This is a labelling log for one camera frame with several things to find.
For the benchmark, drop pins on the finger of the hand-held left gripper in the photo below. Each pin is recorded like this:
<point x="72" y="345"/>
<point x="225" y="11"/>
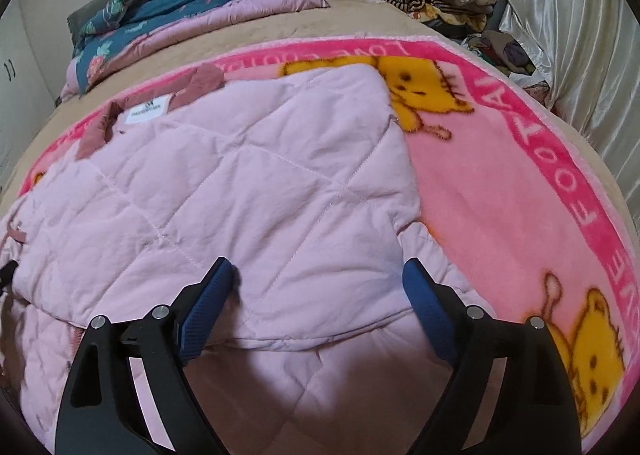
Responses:
<point x="5" y="274"/>

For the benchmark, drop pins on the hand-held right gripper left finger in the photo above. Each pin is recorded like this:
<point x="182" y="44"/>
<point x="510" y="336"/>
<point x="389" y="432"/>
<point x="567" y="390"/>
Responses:
<point x="207" y="305"/>

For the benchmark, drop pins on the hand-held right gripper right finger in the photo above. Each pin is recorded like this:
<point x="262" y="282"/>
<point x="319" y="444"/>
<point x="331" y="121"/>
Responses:
<point x="425" y="305"/>

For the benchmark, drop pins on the pink quilted jacket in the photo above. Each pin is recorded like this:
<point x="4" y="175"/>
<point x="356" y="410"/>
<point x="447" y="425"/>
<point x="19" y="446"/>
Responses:
<point x="225" y="185"/>

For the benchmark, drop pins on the bag of mixed clothes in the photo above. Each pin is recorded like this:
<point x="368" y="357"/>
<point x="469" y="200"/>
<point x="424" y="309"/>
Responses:
<point x="505" y="55"/>

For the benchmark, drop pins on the pink printed fleece blanket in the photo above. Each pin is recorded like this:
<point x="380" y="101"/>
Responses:
<point x="475" y="185"/>

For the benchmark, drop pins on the white wardrobe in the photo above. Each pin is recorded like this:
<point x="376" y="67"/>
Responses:
<point x="20" y="85"/>

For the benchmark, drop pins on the beige bed sheet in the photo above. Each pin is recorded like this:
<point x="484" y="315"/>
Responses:
<point x="300" y="30"/>

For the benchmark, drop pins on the folded floral pink quilt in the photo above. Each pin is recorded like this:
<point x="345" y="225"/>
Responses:
<point x="165" y="10"/>

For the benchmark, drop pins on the white satin curtain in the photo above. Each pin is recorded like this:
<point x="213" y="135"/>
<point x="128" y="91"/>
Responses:
<point x="575" y="35"/>

